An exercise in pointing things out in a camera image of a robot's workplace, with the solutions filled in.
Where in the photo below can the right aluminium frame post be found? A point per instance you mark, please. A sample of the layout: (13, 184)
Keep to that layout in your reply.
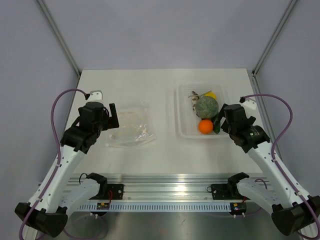
(275, 35)

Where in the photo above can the clear zip top bag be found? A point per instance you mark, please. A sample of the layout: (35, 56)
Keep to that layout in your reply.
(135, 126)

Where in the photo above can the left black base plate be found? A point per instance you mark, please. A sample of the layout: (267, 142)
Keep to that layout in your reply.
(113, 191)

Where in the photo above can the small circuit board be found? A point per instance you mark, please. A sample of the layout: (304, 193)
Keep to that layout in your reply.
(103, 205)
(239, 208)

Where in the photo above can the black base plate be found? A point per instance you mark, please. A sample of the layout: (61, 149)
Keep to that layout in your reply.
(224, 191)
(113, 191)

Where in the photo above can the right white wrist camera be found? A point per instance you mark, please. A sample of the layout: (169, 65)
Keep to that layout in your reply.
(248, 104)

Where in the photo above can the left small circuit board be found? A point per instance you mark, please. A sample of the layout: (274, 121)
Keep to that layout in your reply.
(103, 205)

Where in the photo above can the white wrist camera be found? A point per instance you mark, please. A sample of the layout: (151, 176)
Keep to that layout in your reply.
(94, 96)
(248, 104)

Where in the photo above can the green cucumber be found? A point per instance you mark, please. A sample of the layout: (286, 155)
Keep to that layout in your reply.
(216, 120)

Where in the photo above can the yellow lemon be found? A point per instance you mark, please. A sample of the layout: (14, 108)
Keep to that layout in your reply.
(210, 94)

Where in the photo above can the grey toy fish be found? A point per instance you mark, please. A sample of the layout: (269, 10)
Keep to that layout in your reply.
(194, 98)

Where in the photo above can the green netted melon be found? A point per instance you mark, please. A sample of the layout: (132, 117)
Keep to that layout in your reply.
(206, 107)

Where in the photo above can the aluminium frame post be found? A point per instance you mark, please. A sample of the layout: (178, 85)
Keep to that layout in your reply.
(275, 35)
(58, 35)

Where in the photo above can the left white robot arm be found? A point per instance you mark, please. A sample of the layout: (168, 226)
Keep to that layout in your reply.
(47, 210)

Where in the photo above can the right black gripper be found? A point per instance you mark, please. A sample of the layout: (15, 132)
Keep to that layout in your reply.
(222, 112)

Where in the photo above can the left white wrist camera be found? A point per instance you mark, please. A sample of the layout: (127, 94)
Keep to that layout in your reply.
(94, 96)

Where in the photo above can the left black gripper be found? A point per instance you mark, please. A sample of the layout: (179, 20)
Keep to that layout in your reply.
(111, 122)

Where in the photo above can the aluminium rail front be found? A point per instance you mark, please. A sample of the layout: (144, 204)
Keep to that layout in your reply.
(166, 188)

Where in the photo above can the left aluminium frame post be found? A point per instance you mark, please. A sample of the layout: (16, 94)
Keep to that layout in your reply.
(58, 35)

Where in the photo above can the orange fruit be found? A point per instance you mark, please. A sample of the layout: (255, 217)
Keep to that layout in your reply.
(205, 126)

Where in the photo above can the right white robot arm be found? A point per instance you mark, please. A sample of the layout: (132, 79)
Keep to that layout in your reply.
(291, 207)

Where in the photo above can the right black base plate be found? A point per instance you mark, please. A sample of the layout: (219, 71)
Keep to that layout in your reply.
(224, 191)

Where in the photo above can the white slotted cable duct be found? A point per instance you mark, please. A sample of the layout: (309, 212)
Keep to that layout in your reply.
(214, 207)

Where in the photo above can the right small circuit board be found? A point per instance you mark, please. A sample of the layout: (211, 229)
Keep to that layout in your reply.
(239, 208)

